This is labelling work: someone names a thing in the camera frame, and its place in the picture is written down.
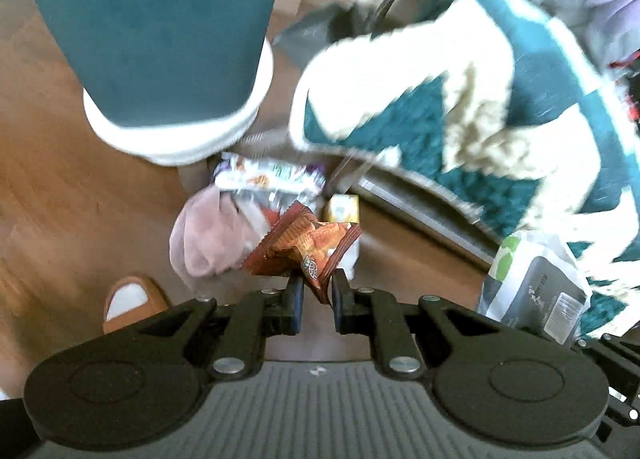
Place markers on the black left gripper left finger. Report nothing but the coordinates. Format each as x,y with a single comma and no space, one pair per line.
141,382

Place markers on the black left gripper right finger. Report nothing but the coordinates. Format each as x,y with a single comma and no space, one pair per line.
502,385

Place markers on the grey white plastic package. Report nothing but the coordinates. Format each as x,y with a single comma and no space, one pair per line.
534,284

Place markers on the orange snack wrapper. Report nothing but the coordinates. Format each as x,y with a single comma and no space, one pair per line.
299,241

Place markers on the teal plastic trash bin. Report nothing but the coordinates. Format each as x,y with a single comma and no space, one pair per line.
171,81

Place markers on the brown slipper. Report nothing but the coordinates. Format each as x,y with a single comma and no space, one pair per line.
132,299

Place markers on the pink cloth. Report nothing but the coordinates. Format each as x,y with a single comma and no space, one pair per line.
214,234

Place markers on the yellow juice carton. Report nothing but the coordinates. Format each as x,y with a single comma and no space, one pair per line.
342,208

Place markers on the white purple snack wrapper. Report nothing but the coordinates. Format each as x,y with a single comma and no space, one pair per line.
271,183

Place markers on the teal white zigzag quilt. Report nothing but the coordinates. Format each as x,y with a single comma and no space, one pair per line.
493,104

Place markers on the black dustpan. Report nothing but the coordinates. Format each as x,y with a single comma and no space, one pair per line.
319,29

